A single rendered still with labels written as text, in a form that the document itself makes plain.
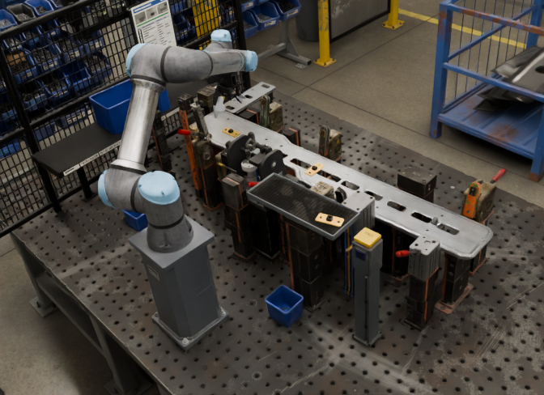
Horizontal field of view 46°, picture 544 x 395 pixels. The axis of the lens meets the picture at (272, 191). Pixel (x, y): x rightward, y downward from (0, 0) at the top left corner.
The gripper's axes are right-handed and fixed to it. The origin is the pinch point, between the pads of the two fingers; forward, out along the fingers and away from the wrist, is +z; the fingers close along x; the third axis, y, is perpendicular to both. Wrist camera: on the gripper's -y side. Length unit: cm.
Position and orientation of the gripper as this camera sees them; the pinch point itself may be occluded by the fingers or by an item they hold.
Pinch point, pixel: (227, 110)
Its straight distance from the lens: 270.5
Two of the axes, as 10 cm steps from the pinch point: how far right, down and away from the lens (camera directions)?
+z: 0.8, 7.9, 6.1
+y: 7.3, 3.7, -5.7
